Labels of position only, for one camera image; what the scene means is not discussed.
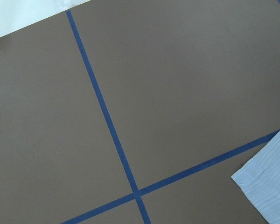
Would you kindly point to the light blue button-up shirt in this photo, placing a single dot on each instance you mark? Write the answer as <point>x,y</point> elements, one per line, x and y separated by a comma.
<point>259,179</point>

